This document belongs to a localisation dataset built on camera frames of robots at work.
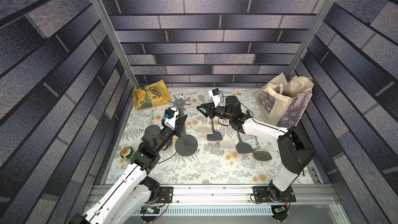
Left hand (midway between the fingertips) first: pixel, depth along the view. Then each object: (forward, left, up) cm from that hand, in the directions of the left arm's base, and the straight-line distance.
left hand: (184, 114), depth 69 cm
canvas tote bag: (+11, -51, -5) cm, 52 cm away
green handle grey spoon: (-7, -42, -28) cm, 51 cm away
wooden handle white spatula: (-1, -23, -28) cm, 36 cm away
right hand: (+11, -6, -7) cm, 14 cm away
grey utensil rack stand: (-2, 0, -28) cm, 28 cm away
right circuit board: (-34, -46, -31) cm, 65 cm away
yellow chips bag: (+31, +26, -22) cm, 46 cm away
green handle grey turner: (-4, -32, -27) cm, 42 cm away
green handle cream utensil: (+8, -10, -29) cm, 32 cm away
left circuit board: (-33, +17, -30) cm, 48 cm away
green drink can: (-11, +30, -18) cm, 36 cm away
